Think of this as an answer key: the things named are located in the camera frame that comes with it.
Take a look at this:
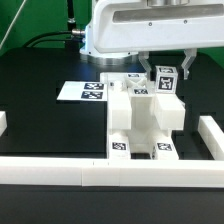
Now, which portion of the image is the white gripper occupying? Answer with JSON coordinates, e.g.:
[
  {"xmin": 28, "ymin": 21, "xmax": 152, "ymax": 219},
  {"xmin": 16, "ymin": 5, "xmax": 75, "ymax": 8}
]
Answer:
[{"xmin": 92, "ymin": 0, "xmax": 224, "ymax": 80}]

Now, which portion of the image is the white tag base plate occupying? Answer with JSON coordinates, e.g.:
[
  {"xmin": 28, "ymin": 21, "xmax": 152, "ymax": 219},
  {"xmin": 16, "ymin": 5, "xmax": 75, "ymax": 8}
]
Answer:
[{"xmin": 57, "ymin": 81, "xmax": 107, "ymax": 101}]

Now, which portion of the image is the white tagged cube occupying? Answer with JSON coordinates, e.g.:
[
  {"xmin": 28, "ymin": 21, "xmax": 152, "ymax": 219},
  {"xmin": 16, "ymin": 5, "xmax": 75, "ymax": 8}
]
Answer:
[{"xmin": 155, "ymin": 66, "xmax": 178, "ymax": 93}]

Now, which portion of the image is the white chair seat part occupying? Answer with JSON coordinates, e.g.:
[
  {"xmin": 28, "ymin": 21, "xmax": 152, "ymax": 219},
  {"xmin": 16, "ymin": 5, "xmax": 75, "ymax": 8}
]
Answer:
[{"xmin": 128, "ymin": 87, "xmax": 155, "ymax": 153}]

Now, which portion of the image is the white cord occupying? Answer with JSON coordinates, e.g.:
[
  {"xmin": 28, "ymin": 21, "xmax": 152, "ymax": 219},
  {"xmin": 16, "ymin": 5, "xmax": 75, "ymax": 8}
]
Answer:
[{"xmin": 0, "ymin": 0, "xmax": 28, "ymax": 51}]

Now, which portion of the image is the white U-shaped fence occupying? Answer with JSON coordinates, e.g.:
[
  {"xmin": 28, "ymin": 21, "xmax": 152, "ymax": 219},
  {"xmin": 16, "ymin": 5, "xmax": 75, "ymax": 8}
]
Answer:
[{"xmin": 0, "ymin": 110, "xmax": 224, "ymax": 188}]

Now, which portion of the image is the white chair back frame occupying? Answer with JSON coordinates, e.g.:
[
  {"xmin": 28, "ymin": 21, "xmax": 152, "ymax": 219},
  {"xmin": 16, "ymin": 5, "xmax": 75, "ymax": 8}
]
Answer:
[{"xmin": 100, "ymin": 72, "xmax": 185, "ymax": 130}]

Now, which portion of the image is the black cable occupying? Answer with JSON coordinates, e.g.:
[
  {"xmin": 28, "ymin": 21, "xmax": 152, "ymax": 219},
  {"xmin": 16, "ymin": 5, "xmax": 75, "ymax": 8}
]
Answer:
[{"xmin": 24, "ymin": 29, "xmax": 87, "ymax": 48}]

